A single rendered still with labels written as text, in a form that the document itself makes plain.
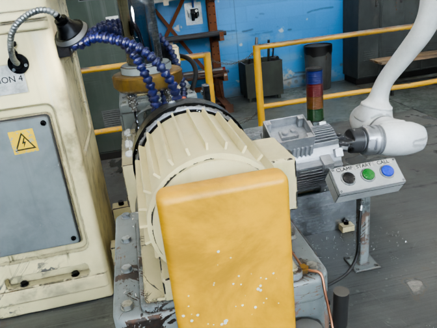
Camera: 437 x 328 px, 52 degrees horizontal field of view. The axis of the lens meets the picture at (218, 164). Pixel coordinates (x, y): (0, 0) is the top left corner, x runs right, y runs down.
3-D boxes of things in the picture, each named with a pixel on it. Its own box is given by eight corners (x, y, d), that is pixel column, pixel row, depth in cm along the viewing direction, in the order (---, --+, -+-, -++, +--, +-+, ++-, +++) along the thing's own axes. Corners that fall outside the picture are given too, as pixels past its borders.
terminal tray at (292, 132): (272, 163, 124) (273, 144, 119) (262, 139, 132) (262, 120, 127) (313, 155, 126) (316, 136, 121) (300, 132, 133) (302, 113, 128)
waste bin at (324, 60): (325, 83, 653) (324, 41, 630) (337, 88, 617) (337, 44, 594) (300, 87, 647) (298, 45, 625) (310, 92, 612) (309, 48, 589)
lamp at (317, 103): (310, 110, 157) (309, 98, 156) (304, 107, 163) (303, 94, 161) (326, 108, 158) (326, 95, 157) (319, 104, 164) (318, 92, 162)
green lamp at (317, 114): (310, 122, 159) (310, 110, 157) (304, 118, 165) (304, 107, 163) (326, 120, 160) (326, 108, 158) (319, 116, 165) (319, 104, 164)
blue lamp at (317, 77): (309, 85, 154) (309, 72, 152) (303, 82, 159) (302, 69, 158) (326, 82, 155) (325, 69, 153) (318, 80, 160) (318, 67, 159)
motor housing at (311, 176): (275, 209, 132) (278, 164, 119) (257, 166, 146) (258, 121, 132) (339, 196, 134) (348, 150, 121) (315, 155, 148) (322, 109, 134)
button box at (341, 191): (334, 204, 108) (340, 193, 103) (324, 179, 111) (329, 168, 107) (398, 191, 110) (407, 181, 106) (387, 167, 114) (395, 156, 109)
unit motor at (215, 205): (185, 492, 55) (121, 187, 40) (162, 317, 86) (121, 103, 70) (376, 439, 59) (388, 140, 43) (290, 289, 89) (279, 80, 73)
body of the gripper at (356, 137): (355, 124, 137) (326, 125, 135) (369, 132, 129) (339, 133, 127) (352, 148, 140) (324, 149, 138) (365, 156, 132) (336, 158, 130)
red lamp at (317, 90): (309, 98, 156) (309, 85, 154) (303, 94, 161) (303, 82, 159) (326, 95, 157) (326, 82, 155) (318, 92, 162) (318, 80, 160)
